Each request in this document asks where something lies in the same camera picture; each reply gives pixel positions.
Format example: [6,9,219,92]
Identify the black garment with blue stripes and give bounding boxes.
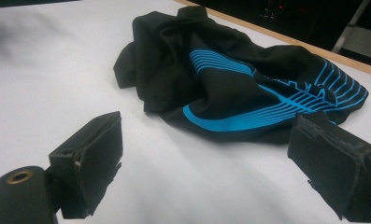
[112,5,370,145]

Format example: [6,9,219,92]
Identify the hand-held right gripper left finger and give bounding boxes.
[48,110,124,219]

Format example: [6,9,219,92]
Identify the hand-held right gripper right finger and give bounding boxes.
[287,112,371,224]

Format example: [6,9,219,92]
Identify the metal stand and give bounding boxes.
[331,0,371,63]

